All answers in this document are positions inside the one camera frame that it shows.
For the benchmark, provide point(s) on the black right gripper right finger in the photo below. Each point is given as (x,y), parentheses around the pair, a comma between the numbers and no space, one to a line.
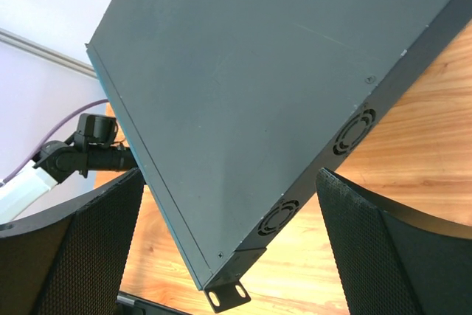
(391,258)

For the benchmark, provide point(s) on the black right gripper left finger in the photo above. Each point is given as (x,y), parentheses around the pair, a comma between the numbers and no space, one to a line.
(70,258)

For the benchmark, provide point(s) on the dark blue network switch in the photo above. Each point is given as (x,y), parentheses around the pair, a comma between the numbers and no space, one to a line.
(231,107)

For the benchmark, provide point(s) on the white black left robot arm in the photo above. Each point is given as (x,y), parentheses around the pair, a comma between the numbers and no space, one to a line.
(92,147)

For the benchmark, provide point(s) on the left aluminium frame post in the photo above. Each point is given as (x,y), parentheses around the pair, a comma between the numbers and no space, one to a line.
(46,53)

